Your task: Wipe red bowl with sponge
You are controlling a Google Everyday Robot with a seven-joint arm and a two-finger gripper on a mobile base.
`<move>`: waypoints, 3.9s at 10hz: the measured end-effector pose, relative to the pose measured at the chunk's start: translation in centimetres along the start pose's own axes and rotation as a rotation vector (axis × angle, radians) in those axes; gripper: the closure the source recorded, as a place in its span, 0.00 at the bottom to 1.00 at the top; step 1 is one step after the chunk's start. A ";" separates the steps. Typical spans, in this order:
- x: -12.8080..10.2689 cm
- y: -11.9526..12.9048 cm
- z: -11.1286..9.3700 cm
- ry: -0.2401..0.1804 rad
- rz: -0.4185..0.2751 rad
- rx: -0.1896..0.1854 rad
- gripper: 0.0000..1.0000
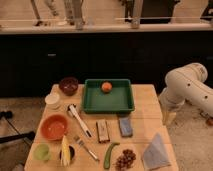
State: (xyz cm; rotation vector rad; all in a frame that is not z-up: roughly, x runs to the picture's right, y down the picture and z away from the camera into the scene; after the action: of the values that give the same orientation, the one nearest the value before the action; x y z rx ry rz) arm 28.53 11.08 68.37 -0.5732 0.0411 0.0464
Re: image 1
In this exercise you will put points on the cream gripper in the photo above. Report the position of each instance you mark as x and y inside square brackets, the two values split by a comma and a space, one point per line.
[168, 114]

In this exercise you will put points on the blue sponge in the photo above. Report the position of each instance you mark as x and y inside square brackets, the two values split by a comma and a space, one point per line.
[125, 127]

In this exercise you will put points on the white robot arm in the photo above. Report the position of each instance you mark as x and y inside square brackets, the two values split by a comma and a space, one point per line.
[186, 83]

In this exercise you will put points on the dark maroon bowl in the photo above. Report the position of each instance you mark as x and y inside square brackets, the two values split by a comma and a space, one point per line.
[68, 85]

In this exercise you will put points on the red bowl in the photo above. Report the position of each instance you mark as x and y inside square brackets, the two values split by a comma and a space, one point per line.
[54, 127]

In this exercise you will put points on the grey folded cloth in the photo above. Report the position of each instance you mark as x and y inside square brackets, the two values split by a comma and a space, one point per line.
[155, 155]

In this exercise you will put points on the green plastic tray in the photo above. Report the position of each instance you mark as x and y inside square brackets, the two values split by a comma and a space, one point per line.
[118, 101]

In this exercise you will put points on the bunch of dark grapes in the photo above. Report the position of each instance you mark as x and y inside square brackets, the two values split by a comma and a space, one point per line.
[126, 160]

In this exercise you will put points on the orange fruit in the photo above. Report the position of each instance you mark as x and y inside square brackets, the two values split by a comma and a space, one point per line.
[106, 87]

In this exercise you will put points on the wooden block brush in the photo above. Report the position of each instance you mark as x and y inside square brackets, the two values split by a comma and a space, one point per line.
[102, 131]

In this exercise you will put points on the green cucumber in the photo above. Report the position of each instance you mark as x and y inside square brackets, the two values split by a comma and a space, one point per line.
[107, 157]

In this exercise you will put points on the small black dish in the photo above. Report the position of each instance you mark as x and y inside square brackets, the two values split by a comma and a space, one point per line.
[70, 156]

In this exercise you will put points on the yellow corn cob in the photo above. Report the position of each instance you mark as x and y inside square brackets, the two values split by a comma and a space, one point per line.
[65, 152]

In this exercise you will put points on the small white cup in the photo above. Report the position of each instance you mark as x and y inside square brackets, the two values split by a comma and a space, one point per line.
[52, 100]

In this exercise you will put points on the light green cup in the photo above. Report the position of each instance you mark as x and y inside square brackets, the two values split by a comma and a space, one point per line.
[42, 152]

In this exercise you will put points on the white handled ice cream scoop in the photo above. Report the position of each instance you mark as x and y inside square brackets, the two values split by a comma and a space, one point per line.
[73, 112]

